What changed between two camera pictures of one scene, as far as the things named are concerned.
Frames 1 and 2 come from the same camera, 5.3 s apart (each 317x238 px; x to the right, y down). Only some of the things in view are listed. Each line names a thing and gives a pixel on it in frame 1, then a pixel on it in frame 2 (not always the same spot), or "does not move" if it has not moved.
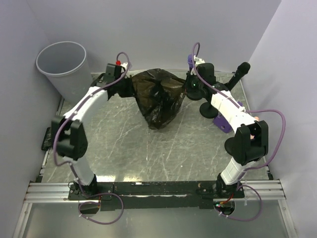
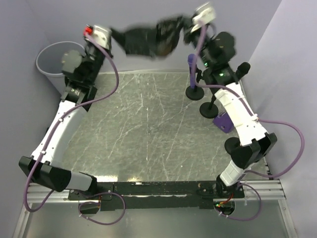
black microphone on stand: [209, 109] does not move
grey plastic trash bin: [66, 65] does not move
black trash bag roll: [158, 94] to [155, 39]
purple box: [220, 121] does not move
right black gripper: [187, 89] to [187, 33]
